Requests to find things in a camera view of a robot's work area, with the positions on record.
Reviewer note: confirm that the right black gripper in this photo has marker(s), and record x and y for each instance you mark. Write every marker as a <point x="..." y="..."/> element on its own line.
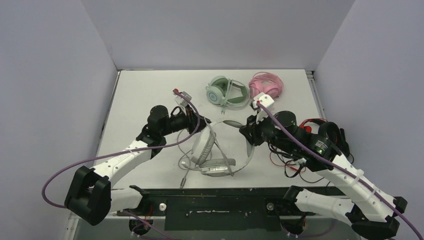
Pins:
<point x="253" y="129"/>

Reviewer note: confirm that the white gaming headset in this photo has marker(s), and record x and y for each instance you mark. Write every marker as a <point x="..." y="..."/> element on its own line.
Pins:
<point x="207" y="157"/>

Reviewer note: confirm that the pink cat-ear headphones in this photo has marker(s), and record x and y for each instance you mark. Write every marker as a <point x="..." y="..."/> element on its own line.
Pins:
<point x="266" y="82"/>

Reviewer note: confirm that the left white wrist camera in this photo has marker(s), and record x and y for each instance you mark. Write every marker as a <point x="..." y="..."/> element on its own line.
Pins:
<point x="182" y="99"/>

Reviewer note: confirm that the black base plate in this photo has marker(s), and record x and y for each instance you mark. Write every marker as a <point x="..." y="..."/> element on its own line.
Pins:
<point x="213" y="209"/>

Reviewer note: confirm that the mint green headphones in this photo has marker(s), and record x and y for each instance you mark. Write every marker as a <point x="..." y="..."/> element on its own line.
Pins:
<point x="218" y="93"/>

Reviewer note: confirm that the red and black headphones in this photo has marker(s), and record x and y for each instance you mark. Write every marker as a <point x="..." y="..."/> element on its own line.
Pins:
<point x="319" y="135"/>

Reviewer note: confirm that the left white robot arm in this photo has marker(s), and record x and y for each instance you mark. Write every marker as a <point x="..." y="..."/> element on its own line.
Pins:
<point x="109" y="172"/>

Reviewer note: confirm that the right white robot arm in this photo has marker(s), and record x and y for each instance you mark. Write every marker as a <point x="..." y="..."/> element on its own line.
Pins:
<point x="370" y="212"/>

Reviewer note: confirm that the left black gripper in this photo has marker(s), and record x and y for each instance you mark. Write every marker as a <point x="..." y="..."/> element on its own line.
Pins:
<point x="190" y="117"/>

